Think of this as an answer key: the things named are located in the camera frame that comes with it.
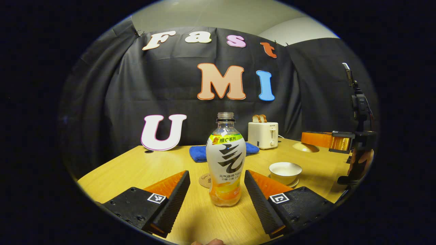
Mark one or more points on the white toaster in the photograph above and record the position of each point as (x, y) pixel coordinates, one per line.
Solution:
(262, 136)

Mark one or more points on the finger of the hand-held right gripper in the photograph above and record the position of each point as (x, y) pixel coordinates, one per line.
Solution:
(316, 139)
(340, 143)

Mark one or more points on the toast bread slice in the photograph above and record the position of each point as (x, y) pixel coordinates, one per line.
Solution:
(263, 118)
(256, 118)

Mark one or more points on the blue towel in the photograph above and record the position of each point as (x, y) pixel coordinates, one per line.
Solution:
(197, 153)

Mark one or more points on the white ceramic teacup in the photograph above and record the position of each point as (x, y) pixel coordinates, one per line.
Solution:
(285, 172)

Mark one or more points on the black backdrop cloth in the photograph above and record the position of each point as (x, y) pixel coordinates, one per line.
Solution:
(119, 102)

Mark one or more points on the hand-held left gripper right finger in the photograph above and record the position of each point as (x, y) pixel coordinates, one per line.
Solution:
(260, 204)

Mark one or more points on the white saucer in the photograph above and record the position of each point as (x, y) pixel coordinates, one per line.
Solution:
(294, 183)

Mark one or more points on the round cork coaster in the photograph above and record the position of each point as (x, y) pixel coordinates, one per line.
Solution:
(204, 180)

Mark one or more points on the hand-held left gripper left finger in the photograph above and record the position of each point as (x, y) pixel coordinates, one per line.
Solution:
(173, 204)

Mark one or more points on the clear orange water bottle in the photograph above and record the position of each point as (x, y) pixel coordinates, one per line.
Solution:
(225, 160)

